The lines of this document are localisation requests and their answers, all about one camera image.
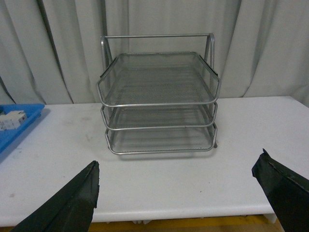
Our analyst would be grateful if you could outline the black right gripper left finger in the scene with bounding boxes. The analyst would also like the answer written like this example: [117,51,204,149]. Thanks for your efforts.
[12,160,99,232]

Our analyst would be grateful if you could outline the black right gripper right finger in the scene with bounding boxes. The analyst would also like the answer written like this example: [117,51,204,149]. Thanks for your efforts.
[252,149,309,232]

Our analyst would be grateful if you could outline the silver mesh three-tier rack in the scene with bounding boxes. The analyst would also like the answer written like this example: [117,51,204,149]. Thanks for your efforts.
[97,33,221,156]

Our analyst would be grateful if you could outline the blue plastic tray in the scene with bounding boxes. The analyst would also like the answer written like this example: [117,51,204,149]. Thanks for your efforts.
[0,103,50,162]

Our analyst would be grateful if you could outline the white circuit breaker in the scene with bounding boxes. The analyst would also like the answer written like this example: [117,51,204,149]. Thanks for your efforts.
[0,111,28,131]

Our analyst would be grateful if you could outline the grey curtain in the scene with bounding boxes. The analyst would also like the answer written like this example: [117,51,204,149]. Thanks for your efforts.
[0,0,309,105]

